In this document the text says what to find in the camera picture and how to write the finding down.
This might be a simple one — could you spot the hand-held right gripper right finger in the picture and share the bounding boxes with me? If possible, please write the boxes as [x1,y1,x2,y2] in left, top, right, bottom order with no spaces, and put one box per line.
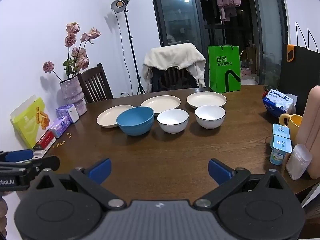
[194,158,285,210]

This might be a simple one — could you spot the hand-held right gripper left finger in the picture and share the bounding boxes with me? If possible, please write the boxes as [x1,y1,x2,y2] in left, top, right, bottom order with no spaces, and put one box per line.
[35,158,127,210]

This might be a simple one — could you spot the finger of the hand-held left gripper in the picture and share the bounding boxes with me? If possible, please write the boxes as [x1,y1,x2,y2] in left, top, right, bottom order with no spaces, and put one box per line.
[20,156,60,179]
[0,149,34,163]

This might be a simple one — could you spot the cream plate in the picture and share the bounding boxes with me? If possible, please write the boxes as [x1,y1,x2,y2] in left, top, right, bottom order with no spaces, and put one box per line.
[140,95,181,114]
[96,104,135,128]
[186,92,227,109]

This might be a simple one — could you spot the small white black-rimmed bowl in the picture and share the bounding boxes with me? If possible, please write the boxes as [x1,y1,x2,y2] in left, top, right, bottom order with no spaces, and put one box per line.
[195,105,226,130]

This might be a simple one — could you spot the blue bowl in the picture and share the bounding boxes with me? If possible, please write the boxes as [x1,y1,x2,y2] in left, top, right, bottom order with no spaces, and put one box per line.
[116,106,155,136]

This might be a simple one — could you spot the large white black-rimmed bowl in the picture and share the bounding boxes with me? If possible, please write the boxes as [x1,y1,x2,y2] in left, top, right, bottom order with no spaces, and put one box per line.
[157,109,189,134]

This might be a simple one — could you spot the person's left hand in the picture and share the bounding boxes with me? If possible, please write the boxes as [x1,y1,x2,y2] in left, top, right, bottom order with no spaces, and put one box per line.
[0,197,7,232]

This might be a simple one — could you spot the red box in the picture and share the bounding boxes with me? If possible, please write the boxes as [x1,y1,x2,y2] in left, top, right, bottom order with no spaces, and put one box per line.
[32,131,56,150]

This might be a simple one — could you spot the scattered corn kernels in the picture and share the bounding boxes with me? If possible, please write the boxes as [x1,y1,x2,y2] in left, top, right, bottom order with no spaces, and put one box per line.
[51,132,73,148]

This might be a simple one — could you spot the yellow-green snack box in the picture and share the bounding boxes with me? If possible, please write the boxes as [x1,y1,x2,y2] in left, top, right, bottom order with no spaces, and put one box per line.
[10,95,50,149]

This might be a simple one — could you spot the purple tissue pack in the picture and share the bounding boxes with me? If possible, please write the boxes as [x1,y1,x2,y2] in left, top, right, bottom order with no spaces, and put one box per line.
[49,115,70,138]

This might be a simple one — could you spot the purple tissue box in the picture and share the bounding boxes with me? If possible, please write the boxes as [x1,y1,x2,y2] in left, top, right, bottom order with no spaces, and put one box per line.
[55,104,80,123]

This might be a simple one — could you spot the light blue yogurt cup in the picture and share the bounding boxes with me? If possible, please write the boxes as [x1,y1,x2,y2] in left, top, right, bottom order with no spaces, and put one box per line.
[270,123,290,149]
[269,135,292,165]

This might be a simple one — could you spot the clear plastic jar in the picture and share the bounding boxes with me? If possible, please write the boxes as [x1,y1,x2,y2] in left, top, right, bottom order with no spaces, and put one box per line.
[285,144,313,180]

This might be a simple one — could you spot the dark wooden slatted chair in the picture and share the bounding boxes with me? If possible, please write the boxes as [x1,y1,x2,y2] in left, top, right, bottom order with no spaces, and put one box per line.
[77,63,114,103]

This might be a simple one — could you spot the yellow mug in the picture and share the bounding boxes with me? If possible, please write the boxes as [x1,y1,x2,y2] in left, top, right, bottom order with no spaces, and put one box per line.
[279,113,303,140]

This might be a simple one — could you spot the blue tissue pack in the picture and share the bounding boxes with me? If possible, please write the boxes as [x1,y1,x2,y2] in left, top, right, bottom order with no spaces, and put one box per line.
[262,89,298,117]

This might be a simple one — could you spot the black garment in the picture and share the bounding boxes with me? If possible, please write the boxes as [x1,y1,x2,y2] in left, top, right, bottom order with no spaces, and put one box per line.
[170,76,198,90]

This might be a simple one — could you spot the green paper bag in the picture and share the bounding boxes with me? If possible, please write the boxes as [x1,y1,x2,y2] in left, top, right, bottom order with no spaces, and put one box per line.
[208,44,242,93]

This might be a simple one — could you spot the wooden chair with clothes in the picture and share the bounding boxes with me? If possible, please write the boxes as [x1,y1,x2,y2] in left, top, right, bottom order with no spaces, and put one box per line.
[151,66,200,93]

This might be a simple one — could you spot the navy garment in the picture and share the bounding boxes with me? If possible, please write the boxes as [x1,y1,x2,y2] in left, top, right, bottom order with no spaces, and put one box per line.
[151,67,168,92]

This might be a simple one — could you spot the pale pink bottle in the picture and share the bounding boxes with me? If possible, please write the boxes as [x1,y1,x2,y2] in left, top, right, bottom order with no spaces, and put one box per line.
[295,85,320,179]

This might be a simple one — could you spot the chair draped with cream jacket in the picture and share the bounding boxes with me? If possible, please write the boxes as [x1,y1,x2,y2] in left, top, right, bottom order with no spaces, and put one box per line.
[142,43,207,87]

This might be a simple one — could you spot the black paper bag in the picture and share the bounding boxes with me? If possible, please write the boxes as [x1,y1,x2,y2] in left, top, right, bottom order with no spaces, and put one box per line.
[278,22,320,98]

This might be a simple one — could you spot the glass sliding door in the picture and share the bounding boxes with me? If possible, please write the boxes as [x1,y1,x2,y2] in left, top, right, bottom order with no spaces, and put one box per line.
[149,0,290,85]

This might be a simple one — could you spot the studio light on stand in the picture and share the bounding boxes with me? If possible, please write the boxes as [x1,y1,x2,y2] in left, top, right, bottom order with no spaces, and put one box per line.
[111,0,147,95]

